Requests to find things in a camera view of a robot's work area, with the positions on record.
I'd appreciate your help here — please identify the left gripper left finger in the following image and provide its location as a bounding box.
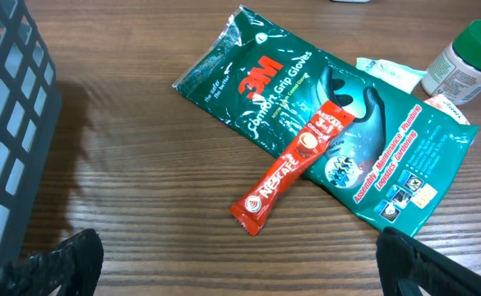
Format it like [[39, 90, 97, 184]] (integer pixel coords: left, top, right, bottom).
[[0, 229, 104, 296]]

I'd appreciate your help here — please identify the grey plastic basket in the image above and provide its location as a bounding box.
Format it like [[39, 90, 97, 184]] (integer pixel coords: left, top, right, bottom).
[[0, 0, 62, 267]]

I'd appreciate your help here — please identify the green 3M gloves bag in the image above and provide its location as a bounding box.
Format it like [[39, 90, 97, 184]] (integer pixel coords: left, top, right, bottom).
[[174, 7, 477, 236]]

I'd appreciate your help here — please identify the red Nescafe stick sachet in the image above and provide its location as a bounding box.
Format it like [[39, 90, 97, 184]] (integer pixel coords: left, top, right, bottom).
[[229, 101, 355, 236]]

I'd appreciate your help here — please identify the red orange candy packet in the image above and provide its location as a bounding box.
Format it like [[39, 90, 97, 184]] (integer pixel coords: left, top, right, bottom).
[[424, 94, 469, 125]]

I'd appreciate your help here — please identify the teal wet wipes packet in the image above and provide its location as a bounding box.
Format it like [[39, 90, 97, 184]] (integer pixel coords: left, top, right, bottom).
[[355, 58, 427, 94]]

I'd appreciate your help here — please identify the green lid jar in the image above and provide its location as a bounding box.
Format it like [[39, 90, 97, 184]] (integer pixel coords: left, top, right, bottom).
[[421, 20, 481, 105]]

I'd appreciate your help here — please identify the white barcode scanner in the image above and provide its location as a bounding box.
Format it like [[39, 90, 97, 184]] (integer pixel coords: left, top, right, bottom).
[[330, 0, 371, 4]]

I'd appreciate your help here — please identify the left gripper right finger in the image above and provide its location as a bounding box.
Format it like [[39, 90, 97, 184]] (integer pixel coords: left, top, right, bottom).
[[376, 227, 481, 296]]

